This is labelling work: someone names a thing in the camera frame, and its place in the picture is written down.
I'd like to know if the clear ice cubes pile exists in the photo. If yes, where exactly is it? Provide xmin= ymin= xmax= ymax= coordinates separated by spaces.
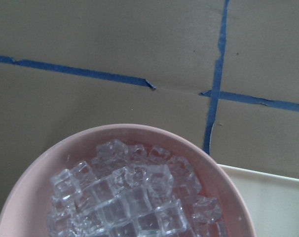
xmin=46 ymin=139 xmax=228 ymax=237

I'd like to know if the pink bowl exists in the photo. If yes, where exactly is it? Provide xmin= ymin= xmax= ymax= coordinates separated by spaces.
xmin=0 ymin=124 xmax=255 ymax=237

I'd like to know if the cream plastic tray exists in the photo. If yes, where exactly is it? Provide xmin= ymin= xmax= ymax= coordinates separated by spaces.
xmin=221 ymin=165 xmax=299 ymax=237

